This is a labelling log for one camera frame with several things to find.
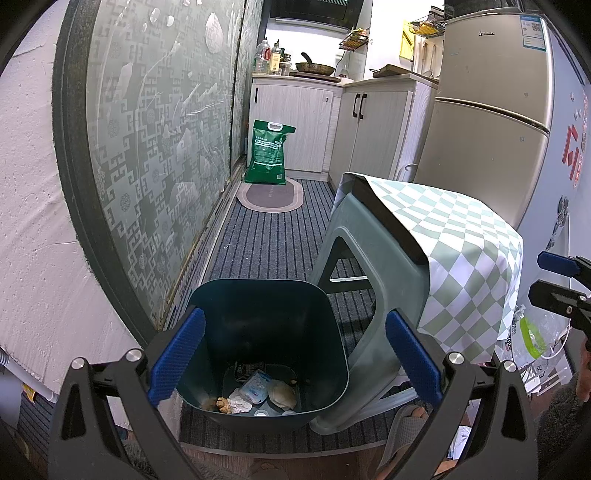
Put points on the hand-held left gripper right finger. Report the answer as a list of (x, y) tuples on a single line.
[(413, 357)]

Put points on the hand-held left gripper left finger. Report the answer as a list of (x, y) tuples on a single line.
[(178, 355)]

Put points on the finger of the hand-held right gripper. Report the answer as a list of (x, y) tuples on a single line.
[(554, 262), (554, 295)]

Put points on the brown food scrap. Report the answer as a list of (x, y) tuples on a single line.
[(221, 404)]

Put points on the black white plastic packet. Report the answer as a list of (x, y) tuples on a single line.
[(244, 369)]

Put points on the white tissue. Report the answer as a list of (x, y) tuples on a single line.
[(240, 404)]

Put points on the dark teal trash bin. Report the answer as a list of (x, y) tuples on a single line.
[(258, 323)]

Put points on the blue white plastic packet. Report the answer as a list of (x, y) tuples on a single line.
[(257, 390)]

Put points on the beige paper bag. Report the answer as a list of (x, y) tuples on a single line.
[(282, 396)]

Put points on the person's right forearm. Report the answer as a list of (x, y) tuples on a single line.
[(563, 415)]

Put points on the clear plastic bag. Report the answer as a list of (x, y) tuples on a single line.
[(531, 332)]

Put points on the grey slipper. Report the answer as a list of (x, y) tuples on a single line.
[(401, 434)]

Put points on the green white checked tablecloth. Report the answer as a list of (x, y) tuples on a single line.
[(461, 240)]

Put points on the grey plastic stool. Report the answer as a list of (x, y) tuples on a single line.
[(360, 258)]

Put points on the grey striped floor mat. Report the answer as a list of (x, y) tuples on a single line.
[(268, 249)]

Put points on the beige refrigerator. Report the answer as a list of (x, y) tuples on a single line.
[(485, 92)]

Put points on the oval grey rug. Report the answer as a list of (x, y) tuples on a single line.
[(270, 196)]

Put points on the green rice bag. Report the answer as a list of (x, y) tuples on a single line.
[(268, 157)]

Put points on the patterned glass sliding door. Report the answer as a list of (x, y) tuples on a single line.
[(152, 138), (244, 92)]

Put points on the wooden cutting board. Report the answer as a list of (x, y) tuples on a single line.
[(392, 70)]

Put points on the white stove cabinet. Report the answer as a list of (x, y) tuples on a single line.
[(300, 124)]

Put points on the yellow hanging cloth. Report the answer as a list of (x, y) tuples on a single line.
[(406, 44)]

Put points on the frying pan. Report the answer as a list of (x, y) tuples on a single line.
[(316, 69)]

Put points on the large clear plastic bottle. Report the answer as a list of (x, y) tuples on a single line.
[(263, 60)]

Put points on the yellow oil bottle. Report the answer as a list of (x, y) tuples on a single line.
[(276, 62)]

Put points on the black range hood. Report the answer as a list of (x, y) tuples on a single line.
[(314, 14)]

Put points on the dark wall sticker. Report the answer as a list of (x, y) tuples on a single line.
[(561, 207)]

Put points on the red wall sticker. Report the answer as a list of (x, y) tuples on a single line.
[(572, 138)]

